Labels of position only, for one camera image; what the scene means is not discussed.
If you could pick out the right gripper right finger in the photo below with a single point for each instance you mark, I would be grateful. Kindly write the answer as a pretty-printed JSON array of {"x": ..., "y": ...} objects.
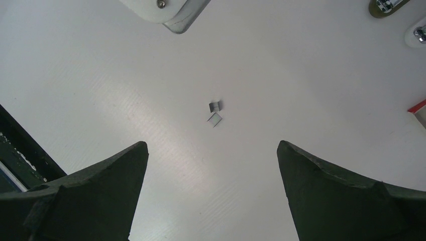
[{"x": 328, "y": 202}]

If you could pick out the grey small stapler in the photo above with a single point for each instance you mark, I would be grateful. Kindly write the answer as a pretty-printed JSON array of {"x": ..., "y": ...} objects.
[{"x": 383, "y": 8}]

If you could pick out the pink and white stapler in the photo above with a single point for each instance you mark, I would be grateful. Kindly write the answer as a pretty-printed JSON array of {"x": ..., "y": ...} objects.
[{"x": 415, "y": 35}]

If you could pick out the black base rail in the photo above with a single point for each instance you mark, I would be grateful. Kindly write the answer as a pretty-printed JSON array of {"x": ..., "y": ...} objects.
[{"x": 24, "y": 164}]

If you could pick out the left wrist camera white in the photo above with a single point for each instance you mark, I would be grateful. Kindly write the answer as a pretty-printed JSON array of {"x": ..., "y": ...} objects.
[{"x": 176, "y": 15}]

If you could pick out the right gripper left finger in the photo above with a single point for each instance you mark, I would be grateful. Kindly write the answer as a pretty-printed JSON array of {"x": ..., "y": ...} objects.
[{"x": 95, "y": 203}]

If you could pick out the staple box red white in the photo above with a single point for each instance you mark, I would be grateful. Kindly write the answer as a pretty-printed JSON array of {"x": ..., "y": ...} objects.
[{"x": 418, "y": 112}]

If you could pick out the small metal staple strip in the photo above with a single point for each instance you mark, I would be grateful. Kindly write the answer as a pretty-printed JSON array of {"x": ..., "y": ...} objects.
[{"x": 215, "y": 119}]

